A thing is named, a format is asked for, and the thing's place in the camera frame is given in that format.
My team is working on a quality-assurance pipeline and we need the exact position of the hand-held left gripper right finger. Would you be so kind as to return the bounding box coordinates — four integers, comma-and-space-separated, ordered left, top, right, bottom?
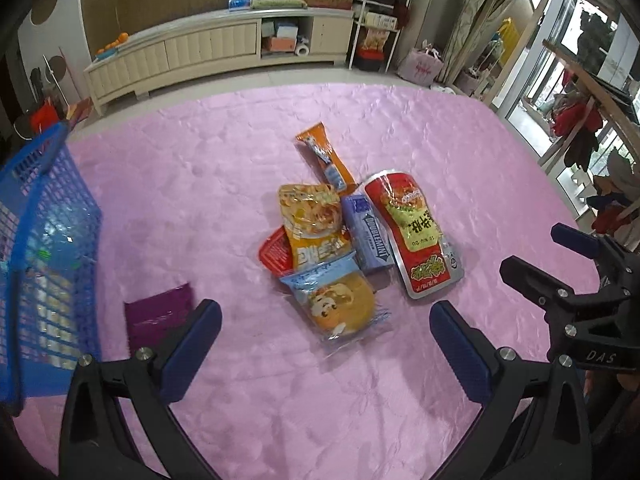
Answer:
425, 301, 591, 480

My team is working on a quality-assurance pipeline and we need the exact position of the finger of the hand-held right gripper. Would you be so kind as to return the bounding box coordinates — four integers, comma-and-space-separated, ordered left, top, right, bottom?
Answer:
500, 256, 632, 362
551, 223, 640, 291

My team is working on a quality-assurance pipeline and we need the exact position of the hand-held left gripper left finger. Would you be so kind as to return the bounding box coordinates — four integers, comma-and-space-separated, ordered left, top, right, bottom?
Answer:
62, 300, 222, 480

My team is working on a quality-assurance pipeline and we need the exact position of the purple snack packet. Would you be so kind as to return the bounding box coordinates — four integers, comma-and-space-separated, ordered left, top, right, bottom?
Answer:
123, 282, 196, 356

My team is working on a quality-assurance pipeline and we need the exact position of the small red snack packet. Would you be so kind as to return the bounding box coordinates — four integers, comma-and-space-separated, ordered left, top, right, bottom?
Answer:
258, 227, 293, 277

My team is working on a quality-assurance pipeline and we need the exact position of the red pouch with green label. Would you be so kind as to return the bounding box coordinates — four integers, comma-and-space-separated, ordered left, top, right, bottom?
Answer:
362, 171, 466, 301

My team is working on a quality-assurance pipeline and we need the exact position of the green cracker packet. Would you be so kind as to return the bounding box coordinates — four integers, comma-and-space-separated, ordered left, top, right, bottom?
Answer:
20, 250, 96, 363

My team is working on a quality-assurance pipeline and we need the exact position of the blue gum packet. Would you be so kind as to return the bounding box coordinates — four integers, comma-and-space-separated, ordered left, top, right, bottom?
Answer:
341, 192, 396, 277

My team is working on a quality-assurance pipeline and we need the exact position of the yellow orange snack packet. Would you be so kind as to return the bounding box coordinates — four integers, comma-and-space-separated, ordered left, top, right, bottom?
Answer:
277, 182, 353, 271

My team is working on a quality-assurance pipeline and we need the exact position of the blue plastic basket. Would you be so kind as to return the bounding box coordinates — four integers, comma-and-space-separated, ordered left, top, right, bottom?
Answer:
0, 121, 104, 417

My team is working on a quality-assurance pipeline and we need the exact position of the wooden coat rack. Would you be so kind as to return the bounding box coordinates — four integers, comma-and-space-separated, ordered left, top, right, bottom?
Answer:
542, 37, 640, 176

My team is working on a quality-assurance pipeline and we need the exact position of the yellow hanging garment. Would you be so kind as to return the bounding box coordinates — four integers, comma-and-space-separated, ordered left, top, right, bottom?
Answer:
497, 17, 521, 53

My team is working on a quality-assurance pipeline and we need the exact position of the orange stick snack packet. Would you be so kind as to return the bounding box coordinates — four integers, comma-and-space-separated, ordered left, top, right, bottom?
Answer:
295, 122, 357, 193

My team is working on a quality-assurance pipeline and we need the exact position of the pink tote bag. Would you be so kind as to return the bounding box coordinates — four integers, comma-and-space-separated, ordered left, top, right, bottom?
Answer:
397, 40, 443, 83

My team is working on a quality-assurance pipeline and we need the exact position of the arched standing mirror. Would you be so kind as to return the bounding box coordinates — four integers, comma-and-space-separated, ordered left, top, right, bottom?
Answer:
480, 0, 557, 106

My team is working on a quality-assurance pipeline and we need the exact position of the patterned curtain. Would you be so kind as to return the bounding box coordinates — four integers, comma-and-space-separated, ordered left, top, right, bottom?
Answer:
442, 0, 541, 86

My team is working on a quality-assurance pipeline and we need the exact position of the red shopping bag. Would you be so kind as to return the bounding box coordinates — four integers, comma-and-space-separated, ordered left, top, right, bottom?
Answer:
29, 100, 58, 133

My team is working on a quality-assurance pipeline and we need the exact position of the red gift box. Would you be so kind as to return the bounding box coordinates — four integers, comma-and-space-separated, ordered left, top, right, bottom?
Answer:
357, 27, 391, 71

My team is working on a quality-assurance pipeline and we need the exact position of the cream tv cabinet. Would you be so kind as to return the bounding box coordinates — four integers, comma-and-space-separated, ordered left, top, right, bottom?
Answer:
82, 7, 356, 117

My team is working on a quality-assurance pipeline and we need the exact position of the white carton box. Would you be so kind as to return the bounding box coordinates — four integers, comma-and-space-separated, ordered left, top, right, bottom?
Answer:
362, 12, 398, 30

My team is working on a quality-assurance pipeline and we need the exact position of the white mop pole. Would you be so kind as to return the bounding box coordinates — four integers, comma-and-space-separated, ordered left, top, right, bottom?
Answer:
44, 55, 68, 107

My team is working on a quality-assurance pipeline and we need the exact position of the white metal rack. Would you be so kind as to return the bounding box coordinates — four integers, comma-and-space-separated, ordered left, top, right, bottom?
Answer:
346, 0, 418, 72

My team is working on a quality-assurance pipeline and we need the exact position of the plate of oranges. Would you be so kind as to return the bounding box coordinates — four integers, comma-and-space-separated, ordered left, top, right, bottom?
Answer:
96, 32, 130, 61

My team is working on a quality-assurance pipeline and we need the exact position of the orange box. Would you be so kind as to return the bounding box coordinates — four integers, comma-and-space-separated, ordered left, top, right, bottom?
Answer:
261, 35, 296, 53

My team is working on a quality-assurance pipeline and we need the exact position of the green folded pad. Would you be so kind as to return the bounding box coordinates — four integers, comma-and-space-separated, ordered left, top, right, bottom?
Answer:
250, 0, 308, 11

